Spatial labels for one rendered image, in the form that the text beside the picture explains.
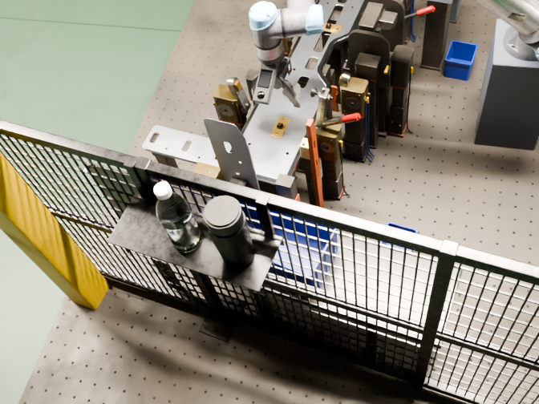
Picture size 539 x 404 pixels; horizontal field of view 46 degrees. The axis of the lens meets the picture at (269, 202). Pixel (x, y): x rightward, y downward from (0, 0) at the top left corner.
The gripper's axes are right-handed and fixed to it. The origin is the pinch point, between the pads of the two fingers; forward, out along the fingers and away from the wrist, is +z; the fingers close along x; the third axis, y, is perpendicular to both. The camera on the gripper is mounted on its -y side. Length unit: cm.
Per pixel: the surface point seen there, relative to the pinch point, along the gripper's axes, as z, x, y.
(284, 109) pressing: 11.1, 1.5, 7.4
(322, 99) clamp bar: -9.2, -16.1, -1.8
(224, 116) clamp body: 16.1, 22.4, 2.8
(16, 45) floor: 111, 226, 87
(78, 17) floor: 111, 199, 119
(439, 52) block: 32, -36, 65
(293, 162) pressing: 10.7, -9.2, -11.8
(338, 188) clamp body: 35.0, -19.3, -2.3
